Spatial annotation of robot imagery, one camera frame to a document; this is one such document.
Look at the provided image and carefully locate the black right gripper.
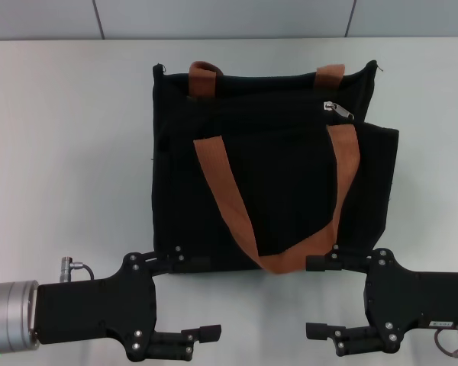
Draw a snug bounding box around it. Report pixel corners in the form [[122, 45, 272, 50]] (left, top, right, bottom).
[[305, 243, 458, 358]]

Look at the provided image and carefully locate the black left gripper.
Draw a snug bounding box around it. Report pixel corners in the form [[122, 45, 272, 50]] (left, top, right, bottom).
[[36, 246, 222, 362]]

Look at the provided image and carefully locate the black fabric food bag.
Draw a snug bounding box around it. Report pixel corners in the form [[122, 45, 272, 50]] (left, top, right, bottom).
[[151, 59, 400, 275]]

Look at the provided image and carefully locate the silver zipper pull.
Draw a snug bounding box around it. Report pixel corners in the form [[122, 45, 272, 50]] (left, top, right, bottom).
[[323, 101, 356, 123]]

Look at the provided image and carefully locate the left gripper cable with connector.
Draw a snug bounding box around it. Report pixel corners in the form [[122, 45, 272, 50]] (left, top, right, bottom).
[[59, 257, 95, 281]]

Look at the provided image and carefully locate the orange bag handle strap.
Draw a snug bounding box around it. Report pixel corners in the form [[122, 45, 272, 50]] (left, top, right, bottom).
[[189, 60, 347, 98], [193, 124, 362, 275]]

